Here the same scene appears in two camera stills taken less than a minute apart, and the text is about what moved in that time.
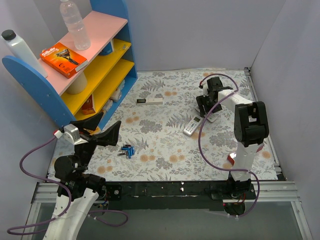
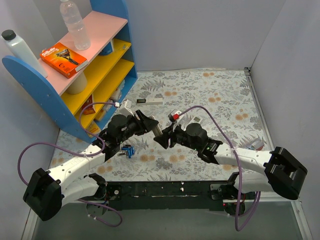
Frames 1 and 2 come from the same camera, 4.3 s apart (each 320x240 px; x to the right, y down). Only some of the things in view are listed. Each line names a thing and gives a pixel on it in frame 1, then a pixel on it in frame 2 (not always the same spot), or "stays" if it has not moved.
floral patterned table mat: x=162 y=136 stays
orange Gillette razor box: x=63 y=60 stays
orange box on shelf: x=87 y=107 stays
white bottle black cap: x=18 y=48 stays
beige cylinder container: x=79 y=85 stays
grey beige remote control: x=212 y=118 -> x=157 y=130
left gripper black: x=88 y=137 -> x=141 y=123
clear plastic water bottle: x=75 y=23 stays
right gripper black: x=207 y=104 -> x=172 y=135
